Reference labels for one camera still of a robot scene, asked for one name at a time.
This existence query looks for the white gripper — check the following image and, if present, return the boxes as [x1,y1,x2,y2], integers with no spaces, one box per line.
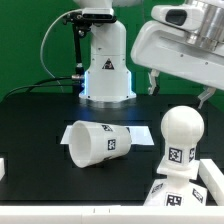
[131,21,224,109]

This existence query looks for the white lamp bulb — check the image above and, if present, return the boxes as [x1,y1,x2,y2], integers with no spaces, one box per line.
[161,106,204,170]

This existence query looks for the white lamp base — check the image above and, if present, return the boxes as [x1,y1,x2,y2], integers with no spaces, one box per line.
[144,159,207,208]

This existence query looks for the white lamp shade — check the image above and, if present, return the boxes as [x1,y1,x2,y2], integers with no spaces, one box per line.
[69,121,132,168]

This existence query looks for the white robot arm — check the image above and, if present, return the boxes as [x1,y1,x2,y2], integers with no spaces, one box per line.
[68,0,224,105]

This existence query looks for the white paper sheet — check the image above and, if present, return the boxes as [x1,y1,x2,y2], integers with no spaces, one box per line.
[61,125,154,146]

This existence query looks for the white right corner block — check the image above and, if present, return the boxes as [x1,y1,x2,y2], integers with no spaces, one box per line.
[199,159,224,206]

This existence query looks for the white corner block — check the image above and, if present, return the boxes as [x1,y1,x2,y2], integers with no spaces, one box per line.
[0,158,5,181]
[199,159,224,206]

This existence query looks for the white left corner block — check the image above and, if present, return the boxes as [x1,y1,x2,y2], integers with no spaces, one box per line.
[0,158,5,181]

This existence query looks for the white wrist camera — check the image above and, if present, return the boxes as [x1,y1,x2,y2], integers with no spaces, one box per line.
[151,4,204,31]

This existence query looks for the black camera on stand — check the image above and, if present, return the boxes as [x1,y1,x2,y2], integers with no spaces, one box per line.
[63,11,117,91]

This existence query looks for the grey camera cable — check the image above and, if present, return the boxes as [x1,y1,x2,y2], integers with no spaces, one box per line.
[39,9,83,94]

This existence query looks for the black power cables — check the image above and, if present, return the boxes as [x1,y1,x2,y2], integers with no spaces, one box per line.
[1,76,84,101]

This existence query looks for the white front border rail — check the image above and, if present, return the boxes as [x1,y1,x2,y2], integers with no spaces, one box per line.
[0,206,224,224]

